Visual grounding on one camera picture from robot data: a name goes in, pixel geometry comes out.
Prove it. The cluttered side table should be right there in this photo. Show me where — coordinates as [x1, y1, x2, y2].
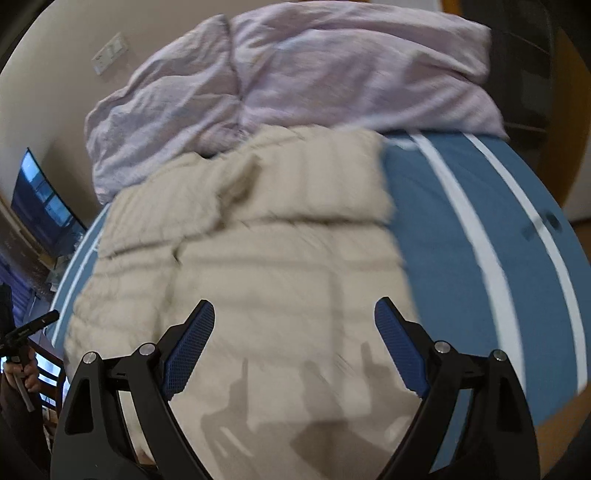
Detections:
[28, 249, 84, 301]

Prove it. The flat screen television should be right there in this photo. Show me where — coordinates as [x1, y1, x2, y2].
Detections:
[11, 148, 88, 257]

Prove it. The blue curtain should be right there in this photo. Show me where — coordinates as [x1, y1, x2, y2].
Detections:
[0, 258, 33, 324]

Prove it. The blue white striped bed sheet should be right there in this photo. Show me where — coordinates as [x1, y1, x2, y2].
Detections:
[48, 129, 587, 480]

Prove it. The person's left hand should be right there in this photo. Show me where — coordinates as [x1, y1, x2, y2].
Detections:
[4, 355, 41, 392]

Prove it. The lilac crumpled duvet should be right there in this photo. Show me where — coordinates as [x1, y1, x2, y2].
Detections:
[85, 11, 509, 206]

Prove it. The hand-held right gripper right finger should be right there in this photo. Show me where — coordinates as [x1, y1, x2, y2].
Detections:
[375, 298, 541, 480]

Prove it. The dark wooden rack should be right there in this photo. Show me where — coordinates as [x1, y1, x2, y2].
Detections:
[489, 0, 555, 153]

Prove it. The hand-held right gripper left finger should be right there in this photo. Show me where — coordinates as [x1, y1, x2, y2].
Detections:
[50, 300, 216, 480]

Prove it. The beige quilted down jacket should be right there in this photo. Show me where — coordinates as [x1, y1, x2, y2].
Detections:
[62, 127, 432, 480]

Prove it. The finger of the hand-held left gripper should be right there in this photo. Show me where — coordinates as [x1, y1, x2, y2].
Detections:
[18, 310, 61, 337]

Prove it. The person's left forearm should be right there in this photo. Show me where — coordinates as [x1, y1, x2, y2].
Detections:
[0, 374, 49, 480]

